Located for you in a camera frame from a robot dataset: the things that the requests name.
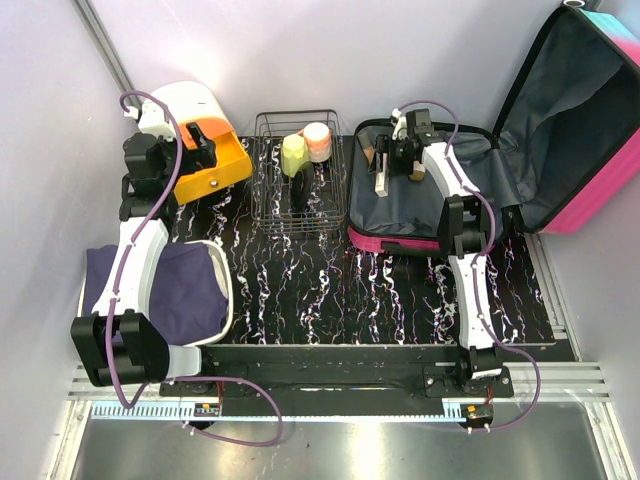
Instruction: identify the aluminium frame rail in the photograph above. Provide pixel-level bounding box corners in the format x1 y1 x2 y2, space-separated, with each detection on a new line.
67 363 609 424

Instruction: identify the black wire basket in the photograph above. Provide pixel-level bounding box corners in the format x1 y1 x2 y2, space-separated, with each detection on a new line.
251 109 347 235

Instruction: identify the purple garment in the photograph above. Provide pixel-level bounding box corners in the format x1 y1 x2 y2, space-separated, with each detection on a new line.
85 241 230 347

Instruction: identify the black marble pattern mat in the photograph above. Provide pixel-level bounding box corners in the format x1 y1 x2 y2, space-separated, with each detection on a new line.
149 135 557 347

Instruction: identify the yellow faceted cup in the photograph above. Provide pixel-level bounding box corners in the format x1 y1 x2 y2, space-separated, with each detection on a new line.
281 134 308 178

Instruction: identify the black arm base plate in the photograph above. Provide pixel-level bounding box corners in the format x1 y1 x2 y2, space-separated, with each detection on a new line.
159 343 516 399

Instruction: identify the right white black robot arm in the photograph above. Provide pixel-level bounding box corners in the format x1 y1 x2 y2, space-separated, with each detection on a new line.
376 104 503 397

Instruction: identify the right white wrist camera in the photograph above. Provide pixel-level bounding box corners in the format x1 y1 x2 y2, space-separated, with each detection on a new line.
390 108 407 141

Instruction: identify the black object in basket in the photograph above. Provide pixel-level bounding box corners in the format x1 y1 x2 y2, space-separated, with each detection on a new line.
290 162 315 211

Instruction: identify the pink ribbed cup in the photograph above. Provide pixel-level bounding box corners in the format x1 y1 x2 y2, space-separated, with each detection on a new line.
302 122 332 163

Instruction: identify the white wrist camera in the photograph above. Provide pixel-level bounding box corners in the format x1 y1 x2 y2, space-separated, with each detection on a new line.
390 108 407 141
124 100 175 140

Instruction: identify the white rectangular tray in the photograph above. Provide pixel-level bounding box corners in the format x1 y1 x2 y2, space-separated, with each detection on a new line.
75 239 235 351

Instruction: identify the pink teal cartoon suitcase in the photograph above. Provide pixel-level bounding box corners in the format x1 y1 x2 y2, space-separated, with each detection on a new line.
347 4 639 256

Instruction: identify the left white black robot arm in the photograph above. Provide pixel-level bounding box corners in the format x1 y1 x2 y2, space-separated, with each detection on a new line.
70 133 216 396

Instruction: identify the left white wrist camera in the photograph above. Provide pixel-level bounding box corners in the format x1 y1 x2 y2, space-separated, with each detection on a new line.
124 100 175 140

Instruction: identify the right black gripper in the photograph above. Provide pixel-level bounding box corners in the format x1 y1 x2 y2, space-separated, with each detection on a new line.
365 134 414 178

